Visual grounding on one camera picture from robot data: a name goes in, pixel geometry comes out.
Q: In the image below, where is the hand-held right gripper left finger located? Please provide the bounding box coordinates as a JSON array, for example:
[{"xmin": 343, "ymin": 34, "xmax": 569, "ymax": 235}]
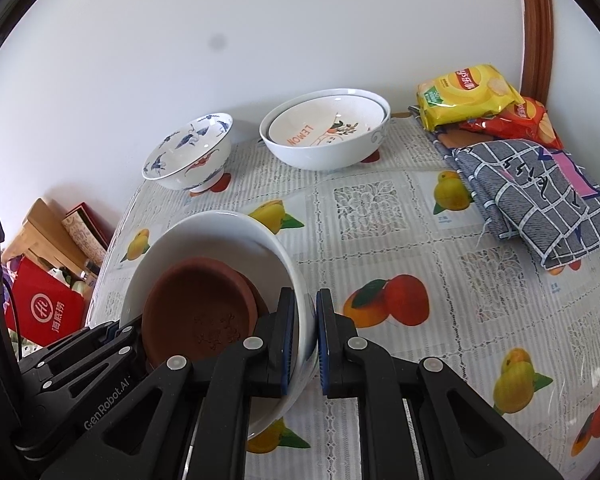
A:
[{"xmin": 40, "ymin": 286, "xmax": 297, "ymax": 480}]

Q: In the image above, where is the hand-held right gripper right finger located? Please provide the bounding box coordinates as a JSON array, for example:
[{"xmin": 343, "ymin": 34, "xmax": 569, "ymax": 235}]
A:
[{"xmin": 316, "ymin": 287, "xmax": 563, "ymax": 480}]

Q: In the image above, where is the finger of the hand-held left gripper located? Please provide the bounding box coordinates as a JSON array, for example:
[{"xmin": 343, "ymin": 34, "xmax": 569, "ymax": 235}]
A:
[
  {"xmin": 20, "ymin": 321, "xmax": 118, "ymax": 373},
  {"xmin": 40, "ymin": 326, "xmax": 143, "ymax": 401}
]

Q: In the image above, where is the brown clay dish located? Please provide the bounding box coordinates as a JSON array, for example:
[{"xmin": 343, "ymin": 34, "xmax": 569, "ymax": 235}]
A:
[
  {"xmin": 141, "ymin": 256, "xmax": 259, "ymax": 368},
  {"xmin": 235, "ymin": 267, "xmax": 271, "ymax": 318}
]

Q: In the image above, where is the white round plate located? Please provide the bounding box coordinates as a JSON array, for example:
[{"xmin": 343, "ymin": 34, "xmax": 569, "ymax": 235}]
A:
[{"xmin": 119, "ymin": 210, "xmax": 321, "ymax": 441}]

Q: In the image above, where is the red paper bag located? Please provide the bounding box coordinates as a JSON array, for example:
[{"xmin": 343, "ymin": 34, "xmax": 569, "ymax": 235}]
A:
[{"xmin": 2, "ymin": 255, "xmax": 92, "ymax": 348}]

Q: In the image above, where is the red and beige box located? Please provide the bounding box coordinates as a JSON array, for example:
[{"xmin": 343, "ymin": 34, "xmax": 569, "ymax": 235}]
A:
[{"xmin": 61, "ymin": 202, "xmax": 115, "ymax": 268}]

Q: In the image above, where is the light wooden furniture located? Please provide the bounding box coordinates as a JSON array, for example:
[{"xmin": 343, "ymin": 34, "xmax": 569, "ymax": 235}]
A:
[{"xmin": 0, "ymin": 197, "xmax": 88, "ymax": 286}]

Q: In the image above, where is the large white bowl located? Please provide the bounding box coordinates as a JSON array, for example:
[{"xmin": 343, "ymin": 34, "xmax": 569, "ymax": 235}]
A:
[{"xmin": 259, "ymin": 89, "xmax": 392, "ymax": 171}]

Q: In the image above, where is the blue and white patterned bowl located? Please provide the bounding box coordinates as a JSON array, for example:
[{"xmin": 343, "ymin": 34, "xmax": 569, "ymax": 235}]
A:
[{"xmin": 141, "ymin": 112, "xmax": 234, "ymax": 193}]

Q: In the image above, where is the white bowl with orange print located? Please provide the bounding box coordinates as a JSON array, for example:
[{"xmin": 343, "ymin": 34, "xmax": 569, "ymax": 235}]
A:
[{"xmin": 267, "ymin": 95, "xmax": 387, "ymax": 150}]

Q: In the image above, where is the grey checked folded cloth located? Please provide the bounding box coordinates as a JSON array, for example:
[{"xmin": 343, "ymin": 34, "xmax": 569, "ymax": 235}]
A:
[{"xmin": 432, "ymin": 130, "xmax": 600, "ymax": 271}]

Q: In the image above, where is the yellow chips bag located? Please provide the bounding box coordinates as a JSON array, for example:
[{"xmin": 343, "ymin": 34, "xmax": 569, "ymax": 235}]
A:
[{"xmin": 416, "ymin": 63, "xmax": 523, "ymax": 130}]

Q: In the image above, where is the red chips bag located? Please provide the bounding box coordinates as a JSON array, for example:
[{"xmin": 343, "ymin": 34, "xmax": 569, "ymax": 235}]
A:
[{"xmin": 457, "ymin": 96, "xmax": 565, "ymax": 151}]

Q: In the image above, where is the black cable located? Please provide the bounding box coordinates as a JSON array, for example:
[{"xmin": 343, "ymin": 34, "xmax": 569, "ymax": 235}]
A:
[{"xmin": 2, "ymin": 280, "xmax": 23, "ymax": 361}]

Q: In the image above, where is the brown wooden door frame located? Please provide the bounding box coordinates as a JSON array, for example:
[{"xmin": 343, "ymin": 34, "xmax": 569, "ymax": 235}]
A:
[{"xmin": 514, "ymin": 0, "xmax": 554, "ymax": 111}]

